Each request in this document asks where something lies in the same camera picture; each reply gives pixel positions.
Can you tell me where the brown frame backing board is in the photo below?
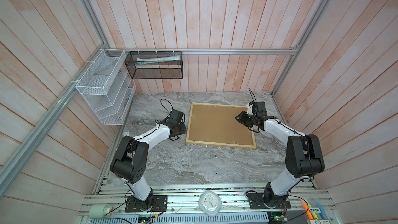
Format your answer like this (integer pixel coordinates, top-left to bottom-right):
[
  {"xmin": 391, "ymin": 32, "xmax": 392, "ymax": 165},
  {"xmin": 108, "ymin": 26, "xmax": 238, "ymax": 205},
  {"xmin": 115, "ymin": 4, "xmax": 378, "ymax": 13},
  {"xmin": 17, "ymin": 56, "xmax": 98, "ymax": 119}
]
[{"xmin": 189, "ymin": 104, "xmax": 254, "ymax": 147}]

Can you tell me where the light wooden picture frame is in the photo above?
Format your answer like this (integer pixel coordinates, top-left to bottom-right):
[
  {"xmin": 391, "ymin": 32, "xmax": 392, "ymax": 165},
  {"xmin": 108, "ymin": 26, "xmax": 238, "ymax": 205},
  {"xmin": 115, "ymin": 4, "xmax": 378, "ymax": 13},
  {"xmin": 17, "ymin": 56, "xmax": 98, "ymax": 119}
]
[{"xmin": 186, "ymin": 102, "xmax": 257, "ymax": 150}]

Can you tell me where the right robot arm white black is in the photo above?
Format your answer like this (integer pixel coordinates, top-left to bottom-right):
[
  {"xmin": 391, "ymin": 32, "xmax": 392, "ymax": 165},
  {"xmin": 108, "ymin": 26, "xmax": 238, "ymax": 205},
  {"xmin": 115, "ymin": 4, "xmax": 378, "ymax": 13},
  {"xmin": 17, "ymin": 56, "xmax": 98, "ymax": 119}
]
[{"xmin": 235, "ymin": 101, "xmax": 325, "ymax": 208}]

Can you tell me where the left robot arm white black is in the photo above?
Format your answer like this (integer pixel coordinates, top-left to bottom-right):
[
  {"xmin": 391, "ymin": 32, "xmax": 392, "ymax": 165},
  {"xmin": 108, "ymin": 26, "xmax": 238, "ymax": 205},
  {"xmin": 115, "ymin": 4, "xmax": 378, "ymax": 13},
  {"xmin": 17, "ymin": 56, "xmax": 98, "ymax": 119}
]
[{"xmin": 110, "ymin": 110, "xmax": 187, "ymax": 211}]

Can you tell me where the paper in black basket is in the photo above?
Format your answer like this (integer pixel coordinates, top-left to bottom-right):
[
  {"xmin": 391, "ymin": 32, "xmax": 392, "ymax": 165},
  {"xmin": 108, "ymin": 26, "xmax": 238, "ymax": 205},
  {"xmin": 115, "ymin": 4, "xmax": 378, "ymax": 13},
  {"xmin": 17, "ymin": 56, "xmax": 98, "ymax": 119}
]
[{"xmin": 136, "ymin": 55, "xmax": 181, "ymax": 65}]

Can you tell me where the white round timer clock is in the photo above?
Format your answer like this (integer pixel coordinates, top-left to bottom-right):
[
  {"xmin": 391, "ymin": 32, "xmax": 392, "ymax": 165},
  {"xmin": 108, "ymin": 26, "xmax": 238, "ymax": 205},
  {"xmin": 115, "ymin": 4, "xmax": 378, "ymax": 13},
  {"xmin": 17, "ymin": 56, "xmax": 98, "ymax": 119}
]
[{"xmin": 199, "ymin": 190, "xmax": 222, "ymax": 217}]

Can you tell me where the coloured markers tray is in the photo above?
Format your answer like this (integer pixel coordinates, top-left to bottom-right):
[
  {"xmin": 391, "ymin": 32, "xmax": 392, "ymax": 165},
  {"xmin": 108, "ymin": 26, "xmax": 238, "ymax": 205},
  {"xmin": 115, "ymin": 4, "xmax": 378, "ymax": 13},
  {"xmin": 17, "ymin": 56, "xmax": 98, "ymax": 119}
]
[{"xmin": 301, "ymin": 198, "xmax": 330, "ymax": 224}]

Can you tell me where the pale green emergency button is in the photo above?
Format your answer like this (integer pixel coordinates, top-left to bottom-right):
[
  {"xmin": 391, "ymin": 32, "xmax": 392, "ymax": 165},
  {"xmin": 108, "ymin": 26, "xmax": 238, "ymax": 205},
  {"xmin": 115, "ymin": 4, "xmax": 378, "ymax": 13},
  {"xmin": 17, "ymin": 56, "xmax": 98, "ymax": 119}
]
[{"xmin": 89, "ymin": 204, "xmax": 113, "ymax": 219}]

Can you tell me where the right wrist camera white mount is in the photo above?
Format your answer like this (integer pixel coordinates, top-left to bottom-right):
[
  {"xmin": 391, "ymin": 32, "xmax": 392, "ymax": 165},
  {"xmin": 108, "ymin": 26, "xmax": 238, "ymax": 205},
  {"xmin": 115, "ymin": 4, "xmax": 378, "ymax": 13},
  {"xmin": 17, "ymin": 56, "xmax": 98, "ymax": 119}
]
[{"xmin": 246, "ymin": 103, "xmax": 254, "ymax": 116}]

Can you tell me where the black wire mesh basket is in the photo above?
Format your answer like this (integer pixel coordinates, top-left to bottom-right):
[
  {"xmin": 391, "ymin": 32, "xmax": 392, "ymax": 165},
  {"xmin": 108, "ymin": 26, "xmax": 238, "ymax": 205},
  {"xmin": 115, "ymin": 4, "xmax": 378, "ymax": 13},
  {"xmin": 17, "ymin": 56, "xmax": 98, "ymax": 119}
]
[{"xmin": 124, "ymin": 51, "xmax": 184, "ymax": 80}]

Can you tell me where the white wire mesh shelf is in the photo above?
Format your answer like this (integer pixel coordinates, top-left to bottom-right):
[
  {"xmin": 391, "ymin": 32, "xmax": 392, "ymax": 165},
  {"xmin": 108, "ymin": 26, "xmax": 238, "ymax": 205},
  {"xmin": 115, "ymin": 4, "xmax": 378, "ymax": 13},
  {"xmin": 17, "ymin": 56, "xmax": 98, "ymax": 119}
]
[{"xmin": 76, "ymin": 49, "xmax": 136, "ymax": 125}]

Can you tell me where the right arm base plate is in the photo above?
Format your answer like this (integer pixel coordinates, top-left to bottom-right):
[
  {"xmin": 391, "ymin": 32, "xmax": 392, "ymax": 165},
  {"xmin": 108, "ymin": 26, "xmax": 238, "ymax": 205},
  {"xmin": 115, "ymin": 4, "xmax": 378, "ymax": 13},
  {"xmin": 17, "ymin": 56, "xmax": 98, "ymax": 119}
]
[{"xmin": 245, "ymin": 191, "xmax": 291, "ymax": 209}]

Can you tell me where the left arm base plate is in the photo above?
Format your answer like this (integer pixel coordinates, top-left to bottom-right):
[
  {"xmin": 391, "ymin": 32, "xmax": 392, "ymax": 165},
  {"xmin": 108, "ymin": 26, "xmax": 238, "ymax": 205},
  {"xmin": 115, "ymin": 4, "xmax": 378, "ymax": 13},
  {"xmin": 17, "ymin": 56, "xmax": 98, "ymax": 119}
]
[{"xmin": 125, "ymin": 195, "xmax": 168, "ymax": 213}]

